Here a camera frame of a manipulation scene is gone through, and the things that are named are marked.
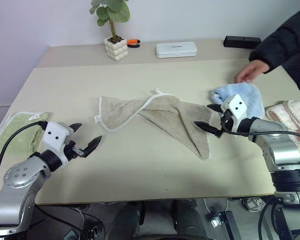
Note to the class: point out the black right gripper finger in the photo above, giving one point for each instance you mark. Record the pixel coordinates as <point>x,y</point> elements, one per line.
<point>207,127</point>
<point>216,108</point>

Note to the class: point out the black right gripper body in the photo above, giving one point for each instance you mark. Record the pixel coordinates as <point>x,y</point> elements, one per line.
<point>227,122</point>

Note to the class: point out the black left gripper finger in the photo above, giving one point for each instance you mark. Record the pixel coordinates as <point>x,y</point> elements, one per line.
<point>92,146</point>
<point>76,127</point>

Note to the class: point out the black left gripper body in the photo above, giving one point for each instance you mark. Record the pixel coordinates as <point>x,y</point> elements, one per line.
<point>72,152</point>

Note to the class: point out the light blue fluffy towel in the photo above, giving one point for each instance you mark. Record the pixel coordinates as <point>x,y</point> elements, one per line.
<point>247,93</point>

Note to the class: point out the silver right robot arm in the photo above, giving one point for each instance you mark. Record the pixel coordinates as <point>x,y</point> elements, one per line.
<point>281,147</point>

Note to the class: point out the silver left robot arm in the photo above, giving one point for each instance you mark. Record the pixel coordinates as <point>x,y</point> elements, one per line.
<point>17,175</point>

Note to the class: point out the person's black sleeved forearm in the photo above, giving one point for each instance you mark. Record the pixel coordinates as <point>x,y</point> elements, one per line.
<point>287,42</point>

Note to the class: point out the beige towel with white trim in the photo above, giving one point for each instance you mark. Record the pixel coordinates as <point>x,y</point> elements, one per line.
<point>165,112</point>

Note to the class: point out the green towel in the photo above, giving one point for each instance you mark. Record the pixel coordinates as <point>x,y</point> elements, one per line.
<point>17,132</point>

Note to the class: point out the pink fluffy towel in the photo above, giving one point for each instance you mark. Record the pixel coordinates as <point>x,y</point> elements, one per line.
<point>292,115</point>

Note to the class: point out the person's bare hand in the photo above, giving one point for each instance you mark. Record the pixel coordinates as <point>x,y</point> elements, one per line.
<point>252,70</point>

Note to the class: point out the white rectangular case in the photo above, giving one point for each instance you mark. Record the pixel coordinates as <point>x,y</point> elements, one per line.
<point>176,50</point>

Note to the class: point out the black rectangular bar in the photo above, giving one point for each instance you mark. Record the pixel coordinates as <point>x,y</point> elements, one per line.
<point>241,42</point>

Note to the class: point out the dark rounded shape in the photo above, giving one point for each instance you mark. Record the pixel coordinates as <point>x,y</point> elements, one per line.
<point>127,220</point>
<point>188,217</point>

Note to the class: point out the grey sneaker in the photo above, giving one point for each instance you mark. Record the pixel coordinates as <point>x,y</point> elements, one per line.
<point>253,203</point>

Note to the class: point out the white bubble plant pot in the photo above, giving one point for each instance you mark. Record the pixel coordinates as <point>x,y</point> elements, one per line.
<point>116,50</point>

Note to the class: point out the black table leg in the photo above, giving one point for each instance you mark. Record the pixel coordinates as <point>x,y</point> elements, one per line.
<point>228,225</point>

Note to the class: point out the green leafy plant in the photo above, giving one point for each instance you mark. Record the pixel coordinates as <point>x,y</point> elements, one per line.
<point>112,12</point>

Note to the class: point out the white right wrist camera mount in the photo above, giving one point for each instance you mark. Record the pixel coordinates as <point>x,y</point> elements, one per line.
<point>236,107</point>

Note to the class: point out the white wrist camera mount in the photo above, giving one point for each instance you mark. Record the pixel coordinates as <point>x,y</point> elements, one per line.
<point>236,107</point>
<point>55,136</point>

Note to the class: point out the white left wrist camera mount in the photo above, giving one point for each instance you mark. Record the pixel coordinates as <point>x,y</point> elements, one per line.
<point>55,136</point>

